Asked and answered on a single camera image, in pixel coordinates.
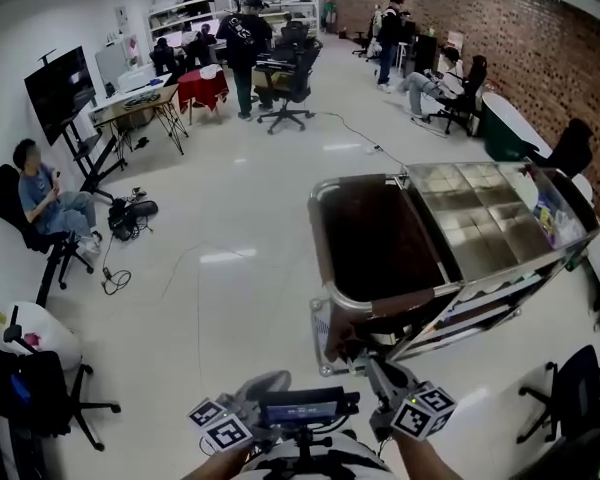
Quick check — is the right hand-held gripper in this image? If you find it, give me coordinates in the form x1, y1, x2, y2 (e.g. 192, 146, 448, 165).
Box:
346, 343, 459, 443

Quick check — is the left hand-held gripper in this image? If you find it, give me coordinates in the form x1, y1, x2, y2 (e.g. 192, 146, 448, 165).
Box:
187, 370, 294, 454

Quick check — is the person's left forearm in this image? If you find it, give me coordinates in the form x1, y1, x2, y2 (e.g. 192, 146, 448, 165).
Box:
179, 446, 249, 480

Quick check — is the person's right forearm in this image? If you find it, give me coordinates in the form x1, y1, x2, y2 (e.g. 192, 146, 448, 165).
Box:
390, 428, 465, 480

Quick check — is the silver metal cart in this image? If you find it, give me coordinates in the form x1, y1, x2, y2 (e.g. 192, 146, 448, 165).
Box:
307, 160, 600, 378

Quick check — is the white plastic bin bag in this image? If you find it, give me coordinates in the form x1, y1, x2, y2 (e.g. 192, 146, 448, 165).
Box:
0, 300, 83, 372

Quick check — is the black chest-mounted screen device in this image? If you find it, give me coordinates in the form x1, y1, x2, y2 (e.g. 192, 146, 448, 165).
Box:
257, 386, 362, 429

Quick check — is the person's striped white shirt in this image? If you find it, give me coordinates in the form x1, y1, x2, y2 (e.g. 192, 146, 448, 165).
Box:
239, 430, 396, 480

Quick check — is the black office chair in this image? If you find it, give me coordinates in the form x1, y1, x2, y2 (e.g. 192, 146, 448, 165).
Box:
516, 336, 600, 445
252, 19, 325, 136
0, 336, 122, 480
525, 117, 595, 180
426, 55, 489, 138
0, 163, 95, 309

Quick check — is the pile of colourful packets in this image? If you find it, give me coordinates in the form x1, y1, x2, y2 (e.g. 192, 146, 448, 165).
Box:
528, 172, 589, 252

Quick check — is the black monitor stand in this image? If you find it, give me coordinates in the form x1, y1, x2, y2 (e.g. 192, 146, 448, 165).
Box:
59, 117, 129, 205

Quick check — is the white stool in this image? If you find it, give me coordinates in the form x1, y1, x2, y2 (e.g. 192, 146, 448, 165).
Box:
391, 40, 412, 75

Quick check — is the table with red cloth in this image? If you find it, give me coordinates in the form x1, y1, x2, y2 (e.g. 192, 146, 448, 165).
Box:
176, 64, 230, 126

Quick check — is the white storage shelf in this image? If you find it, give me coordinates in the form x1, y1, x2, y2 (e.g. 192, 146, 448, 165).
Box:
146, 0, 322, 45

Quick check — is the large black monitor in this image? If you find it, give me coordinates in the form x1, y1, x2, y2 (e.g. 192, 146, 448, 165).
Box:
23, 45, 99, 147

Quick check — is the black floor cable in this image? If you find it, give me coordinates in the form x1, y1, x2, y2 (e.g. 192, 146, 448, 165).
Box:
100, 231, 133, 297

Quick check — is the black bag with cables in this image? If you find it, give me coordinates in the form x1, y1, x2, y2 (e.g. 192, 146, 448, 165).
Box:
106, 186, 160, 242

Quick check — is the wooden table with wire legs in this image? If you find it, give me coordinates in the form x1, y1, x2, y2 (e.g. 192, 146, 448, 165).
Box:
87, 83, 190, 157

